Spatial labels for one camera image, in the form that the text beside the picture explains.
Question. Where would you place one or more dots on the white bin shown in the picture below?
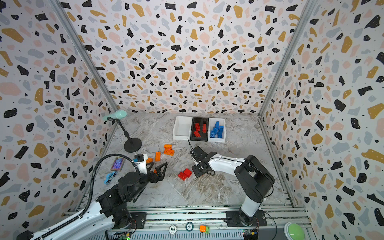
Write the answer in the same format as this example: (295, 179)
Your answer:
(212, 126)
(182, 128)

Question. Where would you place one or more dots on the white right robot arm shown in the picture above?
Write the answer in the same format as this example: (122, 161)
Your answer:
(255, 180)

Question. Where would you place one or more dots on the white right bin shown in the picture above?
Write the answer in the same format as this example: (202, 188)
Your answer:
(212, 126)

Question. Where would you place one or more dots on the black middle bin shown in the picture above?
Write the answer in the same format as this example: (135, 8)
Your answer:
(201, 121)

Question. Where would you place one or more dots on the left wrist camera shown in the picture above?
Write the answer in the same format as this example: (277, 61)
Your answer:
(141, 162)

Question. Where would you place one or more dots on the aluminium rail base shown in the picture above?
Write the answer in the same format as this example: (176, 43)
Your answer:
(177, 223)

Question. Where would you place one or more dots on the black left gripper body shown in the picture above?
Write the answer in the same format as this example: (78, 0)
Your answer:
(151, 177)

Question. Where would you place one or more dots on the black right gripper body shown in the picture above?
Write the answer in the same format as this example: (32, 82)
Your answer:
(198, 162)

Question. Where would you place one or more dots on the blue lego brick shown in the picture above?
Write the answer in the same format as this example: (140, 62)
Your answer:
(220, 132)
(213, 133)
(216, 124)

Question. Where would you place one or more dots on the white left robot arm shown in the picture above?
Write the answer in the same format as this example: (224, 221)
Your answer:
(108, 211)

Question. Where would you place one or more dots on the green round button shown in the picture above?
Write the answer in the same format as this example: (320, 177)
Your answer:
(293, 231)

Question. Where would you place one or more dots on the orange small cube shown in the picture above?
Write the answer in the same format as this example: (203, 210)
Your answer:
(204, 229)

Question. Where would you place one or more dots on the white left bin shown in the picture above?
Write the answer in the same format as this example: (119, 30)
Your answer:
(182, 128)

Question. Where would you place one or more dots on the purple patterned card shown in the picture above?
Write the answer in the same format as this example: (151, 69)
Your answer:
(118, 165)

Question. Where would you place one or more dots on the blue toy car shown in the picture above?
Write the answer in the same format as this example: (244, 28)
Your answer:
(109, 177)

